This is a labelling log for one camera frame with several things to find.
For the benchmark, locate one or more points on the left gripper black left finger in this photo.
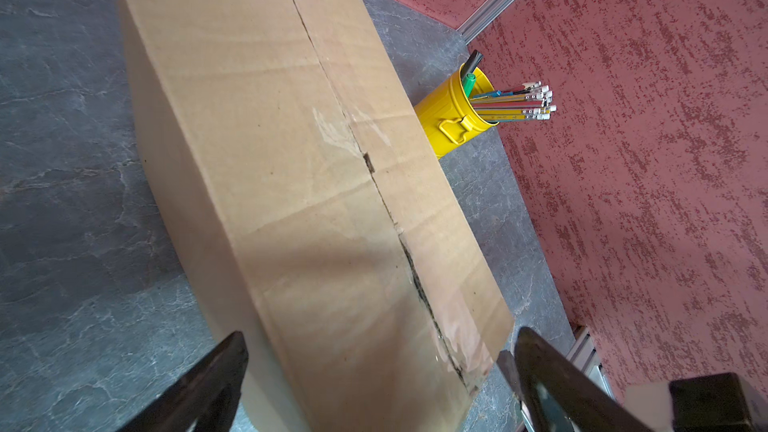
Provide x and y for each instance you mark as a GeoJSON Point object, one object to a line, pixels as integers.
{"type": "Point", "coordinates": [205, 398]}

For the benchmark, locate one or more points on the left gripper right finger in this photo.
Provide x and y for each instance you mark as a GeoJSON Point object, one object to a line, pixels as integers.
{"type": "Point", "coordinates": [558, 396]}

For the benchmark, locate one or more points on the brown cardboard express box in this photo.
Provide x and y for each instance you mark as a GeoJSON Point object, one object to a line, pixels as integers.
{"type": "Point", "coordinates": [309, 212]}

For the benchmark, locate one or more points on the yellow pen cup right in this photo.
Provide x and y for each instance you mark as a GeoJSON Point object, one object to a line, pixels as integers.
{"type": "Point", "coordinates": [466, 105]}

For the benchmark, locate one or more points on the aluminium frame rail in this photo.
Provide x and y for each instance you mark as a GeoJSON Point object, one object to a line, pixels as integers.
{"type": "Point", "coordinates": [585, 357]}

